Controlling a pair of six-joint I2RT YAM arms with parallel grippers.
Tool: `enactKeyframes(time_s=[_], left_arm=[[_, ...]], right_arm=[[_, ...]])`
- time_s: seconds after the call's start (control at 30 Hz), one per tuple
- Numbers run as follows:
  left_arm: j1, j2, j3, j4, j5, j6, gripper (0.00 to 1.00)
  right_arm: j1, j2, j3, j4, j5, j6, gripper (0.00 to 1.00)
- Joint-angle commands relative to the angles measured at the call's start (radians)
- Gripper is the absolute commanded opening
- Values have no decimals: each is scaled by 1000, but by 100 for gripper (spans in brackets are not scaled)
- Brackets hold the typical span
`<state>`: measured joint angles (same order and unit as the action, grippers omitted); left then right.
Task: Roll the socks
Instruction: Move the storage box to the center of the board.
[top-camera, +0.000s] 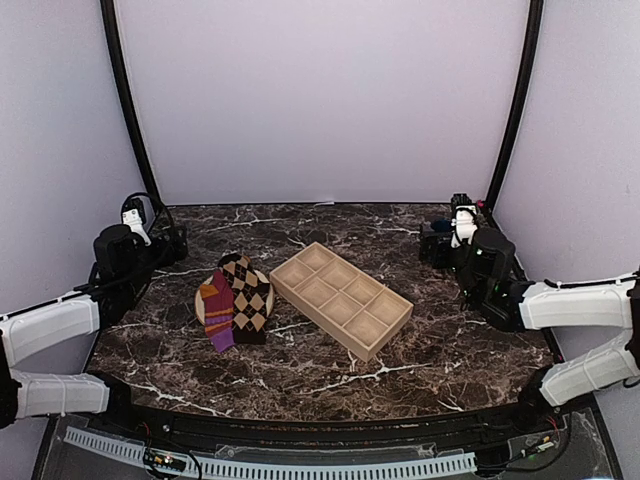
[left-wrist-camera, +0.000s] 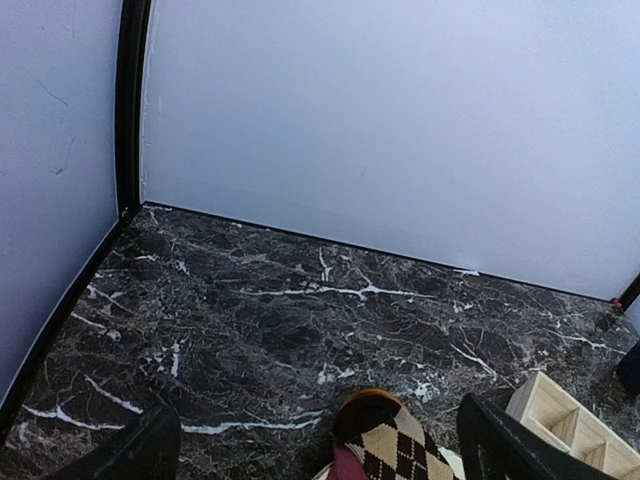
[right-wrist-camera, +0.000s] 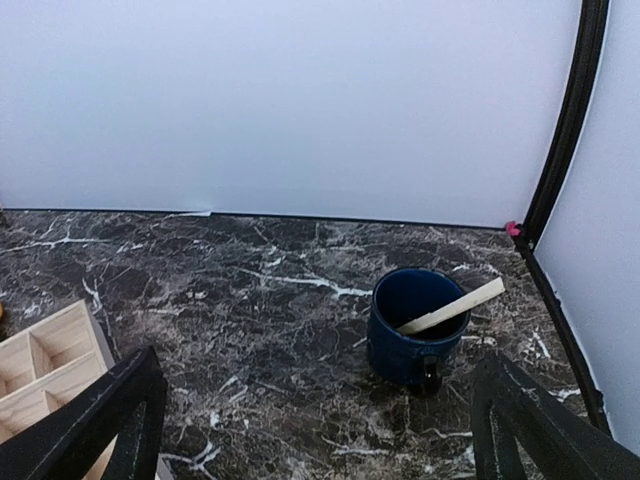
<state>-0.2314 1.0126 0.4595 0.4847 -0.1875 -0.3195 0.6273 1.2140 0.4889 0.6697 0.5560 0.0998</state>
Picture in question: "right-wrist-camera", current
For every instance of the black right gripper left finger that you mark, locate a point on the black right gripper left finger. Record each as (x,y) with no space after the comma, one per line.
(124,406)

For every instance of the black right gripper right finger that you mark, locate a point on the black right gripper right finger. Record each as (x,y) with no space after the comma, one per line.
(510,410)

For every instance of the wooden compartment tray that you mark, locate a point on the wooden compartment tray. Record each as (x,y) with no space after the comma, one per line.
(47,365)

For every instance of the pale wooden stick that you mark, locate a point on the pale wooden stick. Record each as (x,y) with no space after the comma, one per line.
(462,305)

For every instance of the pink clip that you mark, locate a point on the pink clip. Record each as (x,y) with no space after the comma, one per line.
(513,229)

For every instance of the black right frame post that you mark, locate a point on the black right frame post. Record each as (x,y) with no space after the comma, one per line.
(578,92)

